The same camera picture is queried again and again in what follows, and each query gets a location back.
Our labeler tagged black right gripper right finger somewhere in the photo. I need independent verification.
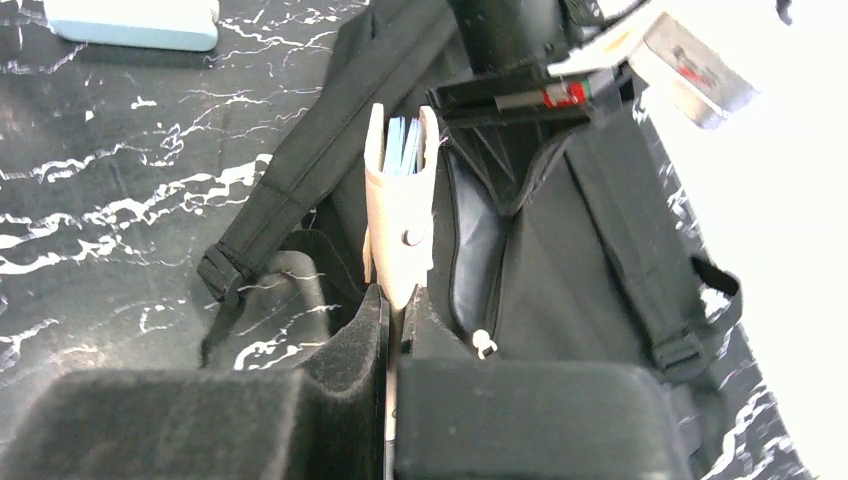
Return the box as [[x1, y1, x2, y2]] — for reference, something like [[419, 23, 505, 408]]
[[392, 288, 692, 479]]

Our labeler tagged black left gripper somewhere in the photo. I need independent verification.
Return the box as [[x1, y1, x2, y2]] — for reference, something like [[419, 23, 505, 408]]
[[423, 0, 637, 219]]

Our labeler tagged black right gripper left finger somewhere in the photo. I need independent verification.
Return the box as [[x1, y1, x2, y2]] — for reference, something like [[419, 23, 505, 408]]
[[1, 286, 388, 479]]

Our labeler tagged black student backpack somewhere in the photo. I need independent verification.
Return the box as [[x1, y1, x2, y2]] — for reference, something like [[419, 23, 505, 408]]
[[198, 1, 741, 479]]

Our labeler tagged small wooden block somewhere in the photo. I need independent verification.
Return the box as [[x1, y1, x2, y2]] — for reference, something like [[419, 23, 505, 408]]
[[362, 103, 441, 312]]

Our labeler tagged white eraser block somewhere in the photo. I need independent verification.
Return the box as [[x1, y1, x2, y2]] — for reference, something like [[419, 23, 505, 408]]
[[43, 0, 220, 52]]

